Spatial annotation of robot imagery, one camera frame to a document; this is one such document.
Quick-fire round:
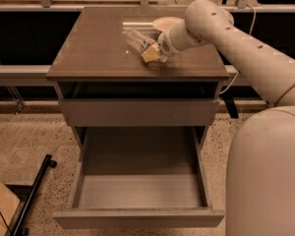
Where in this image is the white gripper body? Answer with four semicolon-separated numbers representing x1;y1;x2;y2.
157;27;184;57

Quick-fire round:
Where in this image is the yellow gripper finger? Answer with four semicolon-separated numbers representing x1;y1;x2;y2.
142;44;160;63

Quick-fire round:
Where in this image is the clear plastic water bottle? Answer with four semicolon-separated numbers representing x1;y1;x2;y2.
126;29;154;54

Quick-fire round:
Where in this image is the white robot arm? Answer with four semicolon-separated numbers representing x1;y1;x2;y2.
157;0;295;236

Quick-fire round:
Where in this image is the grey drawer cabinet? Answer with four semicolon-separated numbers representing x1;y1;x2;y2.
45;6;230;230

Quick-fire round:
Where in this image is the closed grey top drawer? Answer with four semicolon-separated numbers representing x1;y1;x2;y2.
59;99;218;127

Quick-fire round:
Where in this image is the open grey middle drawer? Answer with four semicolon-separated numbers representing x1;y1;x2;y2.
53;127;224;229

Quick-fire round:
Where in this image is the white paper bowl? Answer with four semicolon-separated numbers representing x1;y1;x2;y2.
152;17;181;31

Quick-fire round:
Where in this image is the cardboard box left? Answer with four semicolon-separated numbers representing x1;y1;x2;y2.
0;182;21;236

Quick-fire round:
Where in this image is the black metal bar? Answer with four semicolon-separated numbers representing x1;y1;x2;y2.
10;154;57;236

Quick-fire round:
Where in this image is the black post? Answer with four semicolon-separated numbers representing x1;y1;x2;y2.
221;92;239;119

